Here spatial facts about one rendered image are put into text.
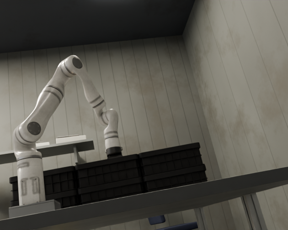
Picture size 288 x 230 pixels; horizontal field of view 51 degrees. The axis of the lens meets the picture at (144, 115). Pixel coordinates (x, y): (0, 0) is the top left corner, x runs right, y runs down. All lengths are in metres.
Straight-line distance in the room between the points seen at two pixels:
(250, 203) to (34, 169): 1.02
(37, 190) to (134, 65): 4.06
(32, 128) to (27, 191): 0.24
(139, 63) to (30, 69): 1.73
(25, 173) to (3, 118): 3.71
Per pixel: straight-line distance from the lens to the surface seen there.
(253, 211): 1.64
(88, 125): 4.64
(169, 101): 4.86
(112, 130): 1.53
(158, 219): 3.84
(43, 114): 1.30
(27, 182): 1.21
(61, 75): 1.51
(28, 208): 1.16
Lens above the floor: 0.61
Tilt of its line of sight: 20 degrees up
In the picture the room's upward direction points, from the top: 12 degrees counter-clockwise
